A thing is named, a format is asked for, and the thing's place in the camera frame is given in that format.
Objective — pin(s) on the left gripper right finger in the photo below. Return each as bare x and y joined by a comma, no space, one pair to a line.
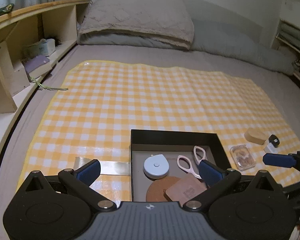
219,182

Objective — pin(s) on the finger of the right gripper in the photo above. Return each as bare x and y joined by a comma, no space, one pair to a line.
279,160

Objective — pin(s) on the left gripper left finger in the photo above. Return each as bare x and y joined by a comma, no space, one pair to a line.
78,184

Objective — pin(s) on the brown square leather case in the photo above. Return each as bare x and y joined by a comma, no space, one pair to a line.
185,189

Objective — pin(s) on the pink eyelash curler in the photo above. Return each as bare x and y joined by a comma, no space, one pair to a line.
186,165

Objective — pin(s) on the white round tape measure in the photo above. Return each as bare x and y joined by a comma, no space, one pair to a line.
156,166

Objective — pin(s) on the brown cork coaster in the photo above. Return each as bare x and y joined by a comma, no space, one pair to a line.
157,190

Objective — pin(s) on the black box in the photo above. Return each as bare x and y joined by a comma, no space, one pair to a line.
171,144

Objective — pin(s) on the white power adapter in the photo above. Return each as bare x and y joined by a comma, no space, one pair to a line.
270,148

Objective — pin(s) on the black round tin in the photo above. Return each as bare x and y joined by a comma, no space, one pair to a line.
274,140

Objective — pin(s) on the oval wooden box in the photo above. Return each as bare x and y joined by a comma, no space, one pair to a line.
255,135

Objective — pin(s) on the clear plastic case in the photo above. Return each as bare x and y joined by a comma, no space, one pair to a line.
242,157

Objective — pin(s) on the yellow checkered mat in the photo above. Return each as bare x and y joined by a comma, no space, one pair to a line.
102,101

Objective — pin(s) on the purple notebook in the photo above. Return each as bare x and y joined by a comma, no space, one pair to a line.
37,66

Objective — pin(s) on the tissue box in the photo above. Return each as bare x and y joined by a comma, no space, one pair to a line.
43,47

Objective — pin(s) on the grey folded duvet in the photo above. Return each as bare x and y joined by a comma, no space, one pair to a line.
211,37

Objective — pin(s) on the wooden bedside shelf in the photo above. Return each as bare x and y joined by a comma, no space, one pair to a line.
24,27

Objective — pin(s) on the beige quilted pillow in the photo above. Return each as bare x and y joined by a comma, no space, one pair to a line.
166,21

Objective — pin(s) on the grey bed headboard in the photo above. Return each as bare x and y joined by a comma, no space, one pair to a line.
206,11

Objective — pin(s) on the white wall shelf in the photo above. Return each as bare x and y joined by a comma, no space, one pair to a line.
287,36

